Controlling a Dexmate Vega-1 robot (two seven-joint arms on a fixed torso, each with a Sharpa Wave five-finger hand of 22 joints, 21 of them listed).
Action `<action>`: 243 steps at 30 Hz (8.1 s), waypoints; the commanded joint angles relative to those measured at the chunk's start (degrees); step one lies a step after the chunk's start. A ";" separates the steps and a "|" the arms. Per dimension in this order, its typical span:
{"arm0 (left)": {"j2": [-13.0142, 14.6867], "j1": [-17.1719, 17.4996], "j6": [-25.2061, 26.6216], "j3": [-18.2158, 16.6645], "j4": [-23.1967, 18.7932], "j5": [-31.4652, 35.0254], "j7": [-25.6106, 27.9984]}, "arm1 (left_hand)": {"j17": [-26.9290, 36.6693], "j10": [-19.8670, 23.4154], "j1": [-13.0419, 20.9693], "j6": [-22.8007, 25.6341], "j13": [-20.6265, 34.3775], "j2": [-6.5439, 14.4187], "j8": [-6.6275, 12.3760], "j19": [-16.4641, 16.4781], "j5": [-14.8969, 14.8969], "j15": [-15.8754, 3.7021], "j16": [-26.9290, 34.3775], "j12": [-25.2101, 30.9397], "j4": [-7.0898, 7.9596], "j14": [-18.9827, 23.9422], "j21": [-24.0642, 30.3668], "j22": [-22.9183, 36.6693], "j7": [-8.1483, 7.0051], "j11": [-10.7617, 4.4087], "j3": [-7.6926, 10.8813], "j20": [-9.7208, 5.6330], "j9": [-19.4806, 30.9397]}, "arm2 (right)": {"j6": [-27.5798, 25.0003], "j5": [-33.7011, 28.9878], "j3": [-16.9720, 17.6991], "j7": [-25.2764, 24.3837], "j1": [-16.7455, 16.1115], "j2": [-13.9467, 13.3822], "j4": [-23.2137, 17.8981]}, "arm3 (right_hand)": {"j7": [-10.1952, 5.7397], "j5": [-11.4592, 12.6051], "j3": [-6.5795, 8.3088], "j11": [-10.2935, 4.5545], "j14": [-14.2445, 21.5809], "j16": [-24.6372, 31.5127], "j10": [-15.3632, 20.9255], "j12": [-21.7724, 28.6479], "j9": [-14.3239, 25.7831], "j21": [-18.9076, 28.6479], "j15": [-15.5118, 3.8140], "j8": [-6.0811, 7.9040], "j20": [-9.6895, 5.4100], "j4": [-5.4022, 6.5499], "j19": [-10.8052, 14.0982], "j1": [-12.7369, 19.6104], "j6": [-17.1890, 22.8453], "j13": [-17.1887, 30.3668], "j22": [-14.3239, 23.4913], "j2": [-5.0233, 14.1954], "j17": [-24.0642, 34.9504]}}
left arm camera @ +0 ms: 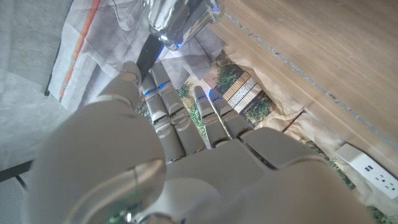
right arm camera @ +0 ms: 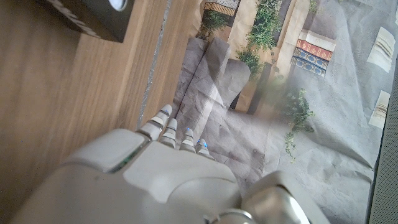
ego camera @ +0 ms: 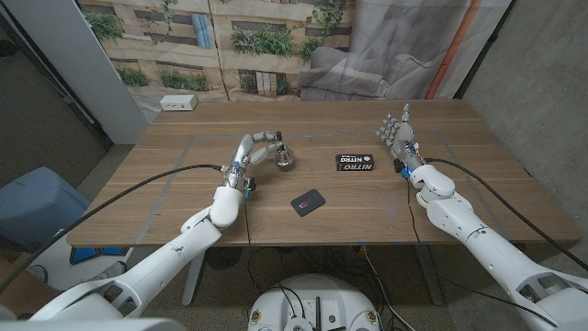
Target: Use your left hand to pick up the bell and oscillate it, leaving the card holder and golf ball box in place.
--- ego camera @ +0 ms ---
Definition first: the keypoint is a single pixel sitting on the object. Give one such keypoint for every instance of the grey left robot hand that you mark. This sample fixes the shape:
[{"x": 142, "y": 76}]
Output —
[{"x": 243, "y": 147}]

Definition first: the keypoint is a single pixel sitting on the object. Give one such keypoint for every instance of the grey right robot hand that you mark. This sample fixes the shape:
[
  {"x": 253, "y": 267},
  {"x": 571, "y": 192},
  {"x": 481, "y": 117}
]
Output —
[{"x": 402, "y": 135}]

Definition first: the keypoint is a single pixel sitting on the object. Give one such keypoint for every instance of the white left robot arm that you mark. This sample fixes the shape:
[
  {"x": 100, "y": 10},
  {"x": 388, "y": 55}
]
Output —
[{"x": 174, "y": 257}]

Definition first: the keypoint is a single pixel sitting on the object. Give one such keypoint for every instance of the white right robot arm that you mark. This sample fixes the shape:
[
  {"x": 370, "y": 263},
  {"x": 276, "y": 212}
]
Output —
[{"x": 459, "y": 216}]

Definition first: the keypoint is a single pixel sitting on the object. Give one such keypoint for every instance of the black NITRO golf ball box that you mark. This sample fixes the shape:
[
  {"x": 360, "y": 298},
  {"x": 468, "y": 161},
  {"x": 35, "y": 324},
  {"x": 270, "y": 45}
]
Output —
[{"x": 354, "y": 163}]

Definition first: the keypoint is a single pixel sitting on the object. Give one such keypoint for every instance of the black card holder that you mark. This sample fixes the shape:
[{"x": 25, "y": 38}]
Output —
[{"x": 308, "y": 202}]

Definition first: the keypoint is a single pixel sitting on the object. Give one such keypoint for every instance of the white floor box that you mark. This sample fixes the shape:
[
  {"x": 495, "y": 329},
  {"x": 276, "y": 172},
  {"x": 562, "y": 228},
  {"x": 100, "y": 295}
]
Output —
[{"x": 78, "y": 276}]

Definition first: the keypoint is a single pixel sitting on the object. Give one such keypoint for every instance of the brown cardboard box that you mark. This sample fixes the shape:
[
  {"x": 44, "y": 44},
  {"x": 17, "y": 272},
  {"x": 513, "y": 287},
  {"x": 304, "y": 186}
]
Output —
[{"x": 23, "y": 289}]

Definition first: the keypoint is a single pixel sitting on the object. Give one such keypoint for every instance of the white power strip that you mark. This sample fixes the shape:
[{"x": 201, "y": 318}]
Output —
[{"x": 178, "y": 102}]

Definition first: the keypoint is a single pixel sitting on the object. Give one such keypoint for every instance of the printed fabric backdrop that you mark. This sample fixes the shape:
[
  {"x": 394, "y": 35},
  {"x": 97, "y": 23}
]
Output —
[{"x": 275, "y": 46}]

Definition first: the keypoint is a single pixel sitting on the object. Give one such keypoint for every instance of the dark round floor object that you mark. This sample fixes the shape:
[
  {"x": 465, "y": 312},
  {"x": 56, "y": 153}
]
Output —
[{"x": 223, "y": 258}]

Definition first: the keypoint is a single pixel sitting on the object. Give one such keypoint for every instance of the white table leg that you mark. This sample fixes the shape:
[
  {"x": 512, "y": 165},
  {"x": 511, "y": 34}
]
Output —
[{"x": 193, "y": 280}]

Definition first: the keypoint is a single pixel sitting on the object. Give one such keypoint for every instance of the grey table leg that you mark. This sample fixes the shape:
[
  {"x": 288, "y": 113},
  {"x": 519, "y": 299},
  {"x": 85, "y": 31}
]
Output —
[{"x": 429, "y": 276}]

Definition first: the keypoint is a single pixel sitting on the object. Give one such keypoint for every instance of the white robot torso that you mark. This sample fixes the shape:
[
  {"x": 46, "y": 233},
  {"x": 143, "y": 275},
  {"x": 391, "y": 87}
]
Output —
[{"x": 314, "y": 299}]

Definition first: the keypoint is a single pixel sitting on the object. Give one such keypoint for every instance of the blue flat panel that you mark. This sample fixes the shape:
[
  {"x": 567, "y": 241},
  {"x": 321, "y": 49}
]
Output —
[{"x": 98, "y": 255}]

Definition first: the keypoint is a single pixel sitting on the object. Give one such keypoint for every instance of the blue plastic bin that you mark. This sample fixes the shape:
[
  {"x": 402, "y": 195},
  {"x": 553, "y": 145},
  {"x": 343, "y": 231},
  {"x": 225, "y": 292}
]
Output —
[{"x": 37, "y": 202}]

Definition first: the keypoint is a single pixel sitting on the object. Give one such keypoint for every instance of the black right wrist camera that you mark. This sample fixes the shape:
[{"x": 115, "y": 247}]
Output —
[{"x": 398, "y": 166}]

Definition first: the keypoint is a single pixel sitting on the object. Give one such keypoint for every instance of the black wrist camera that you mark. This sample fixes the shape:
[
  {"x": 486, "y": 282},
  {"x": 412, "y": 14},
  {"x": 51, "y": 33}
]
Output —
[
  {"x": 252, "y": 184},
  {"x": 398, "y": 166}
]

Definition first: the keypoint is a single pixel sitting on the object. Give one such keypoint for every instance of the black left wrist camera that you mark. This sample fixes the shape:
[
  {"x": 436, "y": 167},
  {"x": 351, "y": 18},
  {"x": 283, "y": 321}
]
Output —
[{"x": 252, "y": 184}]

